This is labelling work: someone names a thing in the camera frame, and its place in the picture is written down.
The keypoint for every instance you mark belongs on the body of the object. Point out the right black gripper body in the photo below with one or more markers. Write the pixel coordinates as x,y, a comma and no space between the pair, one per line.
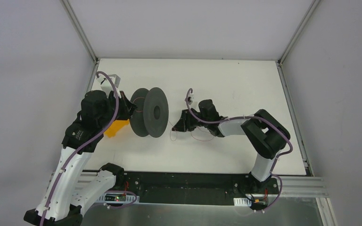
186,119

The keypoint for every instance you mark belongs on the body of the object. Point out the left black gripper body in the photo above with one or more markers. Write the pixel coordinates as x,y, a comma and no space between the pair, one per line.
124,105

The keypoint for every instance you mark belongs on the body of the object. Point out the black perforated cable spool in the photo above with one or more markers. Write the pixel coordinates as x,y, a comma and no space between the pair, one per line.
151,115

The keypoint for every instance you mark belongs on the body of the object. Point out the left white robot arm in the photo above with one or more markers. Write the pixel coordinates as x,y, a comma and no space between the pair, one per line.
62,205

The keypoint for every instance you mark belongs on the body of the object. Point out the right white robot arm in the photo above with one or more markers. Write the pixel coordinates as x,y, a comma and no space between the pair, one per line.
267,136

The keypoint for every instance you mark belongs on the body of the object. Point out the yellow plastic bin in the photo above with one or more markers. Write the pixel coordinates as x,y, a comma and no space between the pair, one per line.
115,127

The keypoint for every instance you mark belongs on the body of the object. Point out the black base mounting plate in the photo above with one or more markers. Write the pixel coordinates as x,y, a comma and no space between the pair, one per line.
191,188

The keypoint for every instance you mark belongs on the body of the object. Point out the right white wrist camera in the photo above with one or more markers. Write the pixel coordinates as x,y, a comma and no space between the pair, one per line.
189,99

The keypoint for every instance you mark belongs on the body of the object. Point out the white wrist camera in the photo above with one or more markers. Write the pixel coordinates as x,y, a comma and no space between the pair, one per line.
106,83
189,99

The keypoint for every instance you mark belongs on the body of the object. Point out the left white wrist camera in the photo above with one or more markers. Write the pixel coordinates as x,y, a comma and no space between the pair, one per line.
106,83

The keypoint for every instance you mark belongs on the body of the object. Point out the right white cable duct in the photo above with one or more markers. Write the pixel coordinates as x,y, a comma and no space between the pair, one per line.
242,202

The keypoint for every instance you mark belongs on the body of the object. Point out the white cable duct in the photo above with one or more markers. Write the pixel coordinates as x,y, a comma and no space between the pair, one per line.
118,198
242,202

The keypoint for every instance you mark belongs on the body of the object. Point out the left white cable duct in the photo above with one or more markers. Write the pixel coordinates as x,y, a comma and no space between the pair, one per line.
118,198

